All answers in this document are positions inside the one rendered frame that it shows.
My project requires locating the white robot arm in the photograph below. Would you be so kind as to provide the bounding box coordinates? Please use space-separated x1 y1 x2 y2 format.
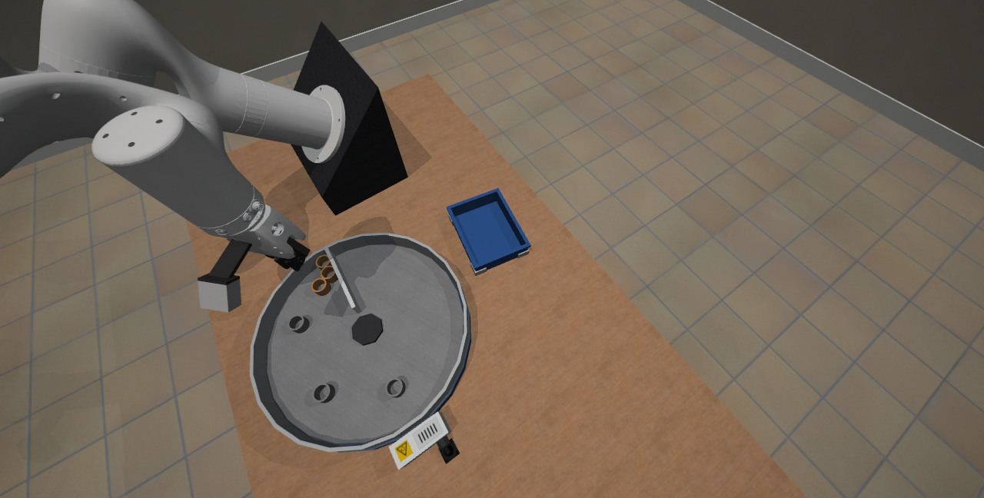
0 0 345 313

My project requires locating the grey metal bushing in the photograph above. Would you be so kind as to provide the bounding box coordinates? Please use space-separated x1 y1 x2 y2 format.
288 314 310 334
312 383 335 403
385 378 406 398

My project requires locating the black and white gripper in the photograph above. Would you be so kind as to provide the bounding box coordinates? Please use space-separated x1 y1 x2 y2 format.
224 204 310 271

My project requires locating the bronze bushing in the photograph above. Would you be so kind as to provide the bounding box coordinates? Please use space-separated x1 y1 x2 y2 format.
315 255 332 270
311 278 331 296
321 266 338 284

